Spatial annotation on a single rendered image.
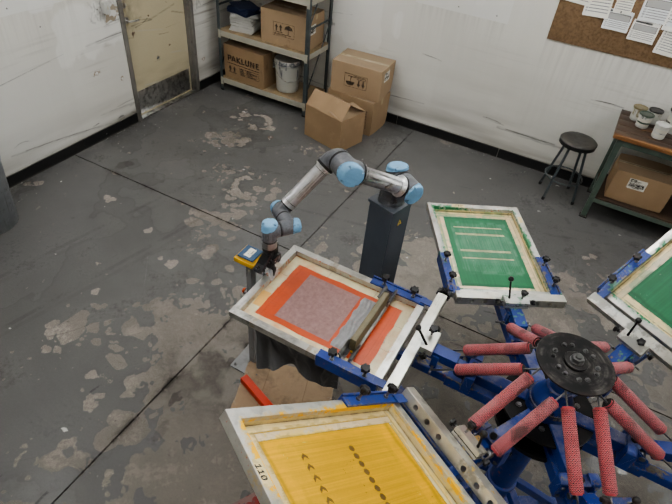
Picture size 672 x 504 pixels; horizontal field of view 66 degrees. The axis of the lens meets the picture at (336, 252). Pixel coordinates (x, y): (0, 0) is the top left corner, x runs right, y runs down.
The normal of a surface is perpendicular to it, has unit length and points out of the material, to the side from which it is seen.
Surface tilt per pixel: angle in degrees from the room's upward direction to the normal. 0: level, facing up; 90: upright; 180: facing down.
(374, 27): 90
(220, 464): 0
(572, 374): 0
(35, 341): 0
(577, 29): 90
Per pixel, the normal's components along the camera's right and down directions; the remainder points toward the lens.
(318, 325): 0.08, -0.75
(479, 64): -0.48, 0.55
